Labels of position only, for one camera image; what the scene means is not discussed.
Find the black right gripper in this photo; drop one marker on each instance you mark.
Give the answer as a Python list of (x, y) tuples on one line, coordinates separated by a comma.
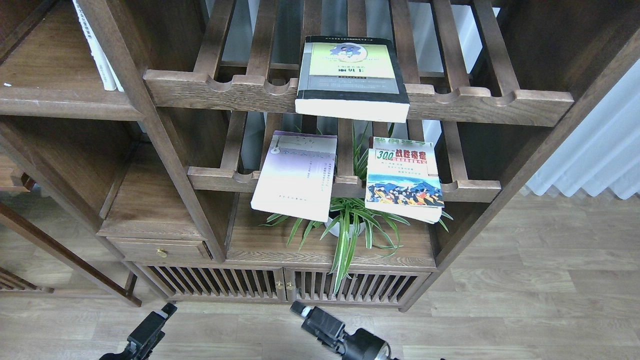
[(326, 328)]

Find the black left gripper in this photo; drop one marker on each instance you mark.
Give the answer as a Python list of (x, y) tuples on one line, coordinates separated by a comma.
[(142, 340)]

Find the colourful 300 paperback book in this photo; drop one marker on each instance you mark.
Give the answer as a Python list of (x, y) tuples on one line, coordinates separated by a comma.
[(402, 179)]

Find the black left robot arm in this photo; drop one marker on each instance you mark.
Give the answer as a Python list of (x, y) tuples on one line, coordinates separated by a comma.
[(119, 356)]

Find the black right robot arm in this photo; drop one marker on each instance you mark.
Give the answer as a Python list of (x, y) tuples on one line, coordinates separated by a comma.
[(364, 345)]

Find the brass drawer knob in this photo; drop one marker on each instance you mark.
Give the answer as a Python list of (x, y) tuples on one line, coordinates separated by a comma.
[(161, 252)]

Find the white plant pot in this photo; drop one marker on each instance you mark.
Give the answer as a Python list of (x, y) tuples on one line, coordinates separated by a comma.
[(335, 227)]

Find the spider plant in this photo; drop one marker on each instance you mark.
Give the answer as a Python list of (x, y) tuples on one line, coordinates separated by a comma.
[(348, 217)]

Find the wooden furniture at left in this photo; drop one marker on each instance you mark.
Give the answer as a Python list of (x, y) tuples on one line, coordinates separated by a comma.
[(46, 253)]

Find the lavender white paperback book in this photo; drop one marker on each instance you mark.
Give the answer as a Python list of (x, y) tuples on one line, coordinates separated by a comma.
[(297, 176)]

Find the dark wooden bookshelf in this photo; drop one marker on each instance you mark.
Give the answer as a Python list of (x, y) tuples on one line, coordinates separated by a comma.
[(159, 165)]

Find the white upright book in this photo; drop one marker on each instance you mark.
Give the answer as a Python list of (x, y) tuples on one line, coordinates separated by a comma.
[(102, 64), (115, 77)]

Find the green and black thick book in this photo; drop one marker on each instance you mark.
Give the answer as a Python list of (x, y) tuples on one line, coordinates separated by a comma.
[(356, 78)]

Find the white curtain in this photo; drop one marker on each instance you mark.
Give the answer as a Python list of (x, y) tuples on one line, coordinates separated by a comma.
[(603, 153)]

